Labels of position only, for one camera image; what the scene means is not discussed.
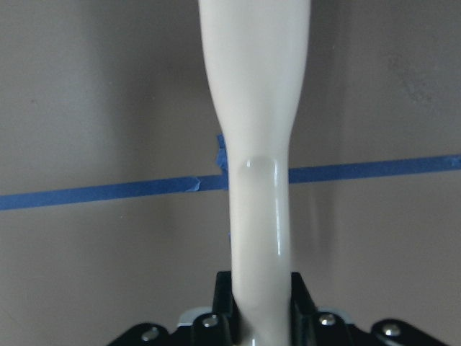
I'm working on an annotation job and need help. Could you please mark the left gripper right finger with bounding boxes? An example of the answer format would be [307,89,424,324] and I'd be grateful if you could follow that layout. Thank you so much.
[290,272,444,346]

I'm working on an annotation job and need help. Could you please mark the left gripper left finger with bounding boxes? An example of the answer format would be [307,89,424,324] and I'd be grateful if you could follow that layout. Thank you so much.
[109,271,240,346]

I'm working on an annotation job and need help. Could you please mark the white hand brush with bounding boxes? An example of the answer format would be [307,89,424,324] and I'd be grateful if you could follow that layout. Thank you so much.
[199,1,310,345]

